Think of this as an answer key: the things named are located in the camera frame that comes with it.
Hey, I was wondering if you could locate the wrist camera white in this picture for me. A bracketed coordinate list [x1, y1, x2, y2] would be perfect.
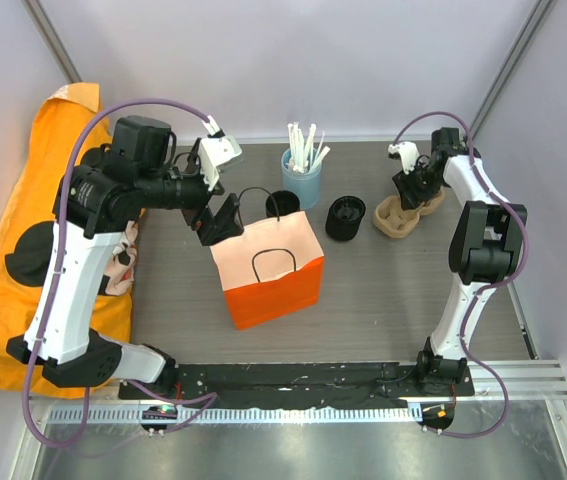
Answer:
[198, 115, 242, 191]
[388, 141, 420, 175]

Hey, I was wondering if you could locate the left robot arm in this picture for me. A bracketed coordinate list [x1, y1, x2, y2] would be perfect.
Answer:
[6, 116, 243, 399]

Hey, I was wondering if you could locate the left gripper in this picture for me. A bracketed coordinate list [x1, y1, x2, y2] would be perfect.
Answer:
[139, 151, 245, 244]

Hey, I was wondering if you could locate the orange cartoon mouse cloth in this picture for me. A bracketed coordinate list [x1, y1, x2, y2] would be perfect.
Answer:
[0, 82, 138, 392]

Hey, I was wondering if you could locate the stack of black cups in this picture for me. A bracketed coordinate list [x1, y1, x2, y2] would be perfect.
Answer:
[265, 190, 300, 218]

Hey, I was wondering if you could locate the light blue tin cup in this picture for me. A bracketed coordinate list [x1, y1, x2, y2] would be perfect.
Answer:
[281, 149, 321, 210]

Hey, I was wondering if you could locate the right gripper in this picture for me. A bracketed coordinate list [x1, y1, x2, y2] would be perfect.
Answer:
[391, 160, 444, 211]

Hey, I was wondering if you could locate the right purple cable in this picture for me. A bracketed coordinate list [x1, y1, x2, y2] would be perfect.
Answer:
[395, 111, 532, 438]

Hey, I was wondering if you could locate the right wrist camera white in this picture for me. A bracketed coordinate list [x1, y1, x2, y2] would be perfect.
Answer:
[388, 141, 420, 175]

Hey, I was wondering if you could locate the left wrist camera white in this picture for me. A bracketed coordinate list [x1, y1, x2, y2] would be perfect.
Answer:
[198, 115, 242, 191]

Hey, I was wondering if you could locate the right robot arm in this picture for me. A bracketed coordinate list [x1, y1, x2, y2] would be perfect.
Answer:
[388, 128, 527, 395]

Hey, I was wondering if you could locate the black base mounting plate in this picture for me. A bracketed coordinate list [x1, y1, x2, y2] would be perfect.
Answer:
[117, 360, 476, 411]

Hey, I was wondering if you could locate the white wrapped straws bundle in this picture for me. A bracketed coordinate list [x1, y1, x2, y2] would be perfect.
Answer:
[285, 122, 330, 175]

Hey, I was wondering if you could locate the purple cable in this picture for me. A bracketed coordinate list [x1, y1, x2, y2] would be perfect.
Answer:
[21, 98, 223, 459]
[395, 111, 532, 438]

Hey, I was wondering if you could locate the orange paper bag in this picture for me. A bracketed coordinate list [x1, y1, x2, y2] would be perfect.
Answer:
[210, 210, 325, 330]

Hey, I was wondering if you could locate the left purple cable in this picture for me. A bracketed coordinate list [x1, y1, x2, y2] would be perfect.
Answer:
[21, 98, 223, 459]

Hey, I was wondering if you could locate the brown pulp cup carrier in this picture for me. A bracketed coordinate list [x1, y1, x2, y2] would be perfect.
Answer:
[372, 189, 445, 239]

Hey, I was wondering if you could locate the slotted aluminium rail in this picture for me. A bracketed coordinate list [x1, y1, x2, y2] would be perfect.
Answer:
[50, 403, 424, 425]

